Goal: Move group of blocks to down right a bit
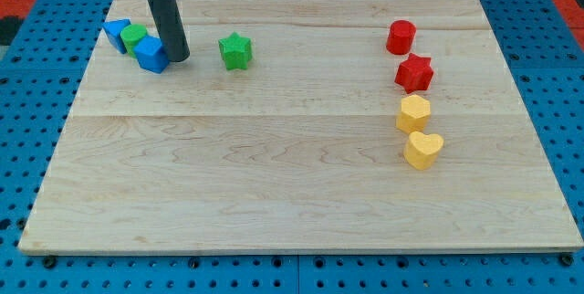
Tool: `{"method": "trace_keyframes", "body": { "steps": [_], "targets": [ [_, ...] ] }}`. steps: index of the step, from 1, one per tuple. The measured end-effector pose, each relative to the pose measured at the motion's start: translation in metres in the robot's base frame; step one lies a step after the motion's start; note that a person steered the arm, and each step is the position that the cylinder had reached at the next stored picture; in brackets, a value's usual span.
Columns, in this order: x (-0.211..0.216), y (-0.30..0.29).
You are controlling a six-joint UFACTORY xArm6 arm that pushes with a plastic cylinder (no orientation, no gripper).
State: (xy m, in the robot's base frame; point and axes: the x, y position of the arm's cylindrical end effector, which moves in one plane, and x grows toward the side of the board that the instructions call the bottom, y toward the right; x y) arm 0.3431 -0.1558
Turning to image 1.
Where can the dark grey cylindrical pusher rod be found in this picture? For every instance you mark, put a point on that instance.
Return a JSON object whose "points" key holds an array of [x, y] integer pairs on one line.
{"points": [[169, 24]]}

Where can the blue cube block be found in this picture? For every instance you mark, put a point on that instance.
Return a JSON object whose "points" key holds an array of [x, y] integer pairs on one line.
{"points": [[151, 55]]}

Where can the green cylinder block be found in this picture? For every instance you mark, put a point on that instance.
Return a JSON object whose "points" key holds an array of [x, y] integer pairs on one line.
{"points": [[131, 35]]}

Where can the blue triangle block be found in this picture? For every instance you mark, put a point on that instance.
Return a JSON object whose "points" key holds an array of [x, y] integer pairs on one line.
{"points": [[113, 31]]}

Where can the green star block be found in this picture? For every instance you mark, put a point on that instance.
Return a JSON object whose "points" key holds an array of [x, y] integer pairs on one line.
{"points": [[236, 51]]}

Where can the light wooden board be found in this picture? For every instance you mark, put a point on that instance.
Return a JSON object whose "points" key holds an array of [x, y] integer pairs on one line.
{"points": [[299, 153]]}

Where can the red cylinder block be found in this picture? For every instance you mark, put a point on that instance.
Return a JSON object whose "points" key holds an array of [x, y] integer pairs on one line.
{"points": [[400, 37]]}

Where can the red star block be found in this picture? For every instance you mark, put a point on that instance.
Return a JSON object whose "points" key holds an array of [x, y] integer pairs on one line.
{"points": [[414, 73]]}

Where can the yellow hexagon block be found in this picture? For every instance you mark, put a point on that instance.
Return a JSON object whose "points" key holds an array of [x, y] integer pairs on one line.
{"points": [[414, 114]]}

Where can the yellow heart block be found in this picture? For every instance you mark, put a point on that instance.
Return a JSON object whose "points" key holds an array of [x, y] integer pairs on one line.
{"points": [[421, 150]]}

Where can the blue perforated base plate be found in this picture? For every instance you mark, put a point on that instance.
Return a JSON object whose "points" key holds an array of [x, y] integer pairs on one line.
{"points": [[40, 74]]}

